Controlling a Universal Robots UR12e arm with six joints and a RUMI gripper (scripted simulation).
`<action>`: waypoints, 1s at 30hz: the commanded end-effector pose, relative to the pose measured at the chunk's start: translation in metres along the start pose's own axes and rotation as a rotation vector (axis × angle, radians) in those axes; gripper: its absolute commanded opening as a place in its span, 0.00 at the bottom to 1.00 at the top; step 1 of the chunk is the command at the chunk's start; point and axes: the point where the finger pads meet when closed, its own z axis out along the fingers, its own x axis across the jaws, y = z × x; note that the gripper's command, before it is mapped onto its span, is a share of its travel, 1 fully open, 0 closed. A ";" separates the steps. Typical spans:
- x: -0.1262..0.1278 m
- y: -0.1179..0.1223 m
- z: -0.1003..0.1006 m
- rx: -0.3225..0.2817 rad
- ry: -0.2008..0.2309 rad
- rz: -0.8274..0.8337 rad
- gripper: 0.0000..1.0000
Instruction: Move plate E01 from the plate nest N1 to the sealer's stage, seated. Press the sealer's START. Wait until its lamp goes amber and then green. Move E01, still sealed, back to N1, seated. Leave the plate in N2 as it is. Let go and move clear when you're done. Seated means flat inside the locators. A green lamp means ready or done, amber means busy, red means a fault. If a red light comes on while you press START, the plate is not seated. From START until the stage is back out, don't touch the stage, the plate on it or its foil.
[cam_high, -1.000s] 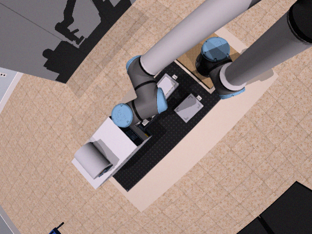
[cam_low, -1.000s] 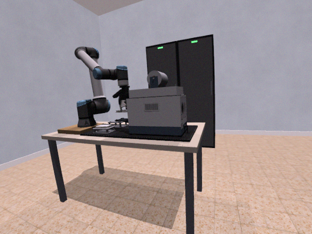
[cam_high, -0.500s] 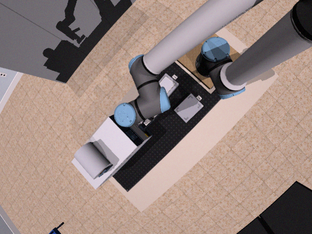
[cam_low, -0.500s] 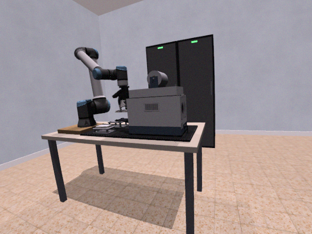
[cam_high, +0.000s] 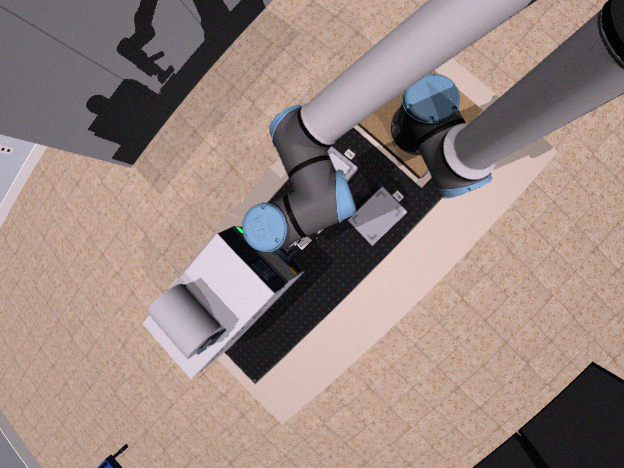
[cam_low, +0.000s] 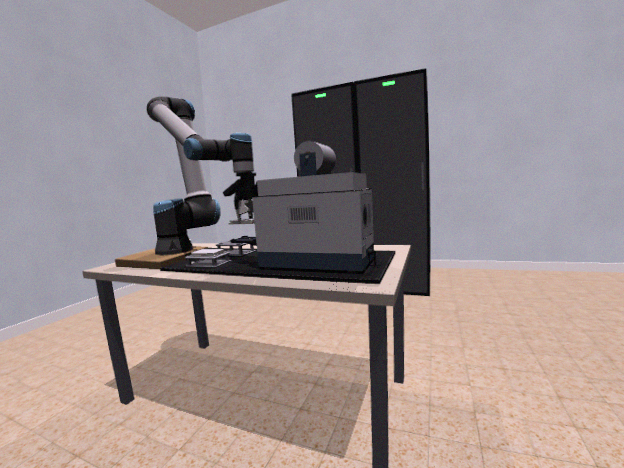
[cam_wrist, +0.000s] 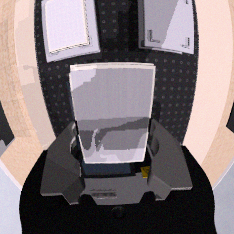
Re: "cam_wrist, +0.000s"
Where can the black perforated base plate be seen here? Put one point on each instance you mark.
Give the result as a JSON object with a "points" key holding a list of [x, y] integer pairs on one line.
{"points": [[117, 22]]}

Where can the white multi-well plate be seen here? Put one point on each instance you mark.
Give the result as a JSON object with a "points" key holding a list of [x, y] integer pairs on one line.
{"points": [[113, 65]]}

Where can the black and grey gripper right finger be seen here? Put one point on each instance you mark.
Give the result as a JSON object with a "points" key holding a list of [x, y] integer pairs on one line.
{"points": [[175, 175]]}

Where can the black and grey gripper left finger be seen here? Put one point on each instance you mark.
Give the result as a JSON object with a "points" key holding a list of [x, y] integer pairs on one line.
{"points": [[55, 180]]}

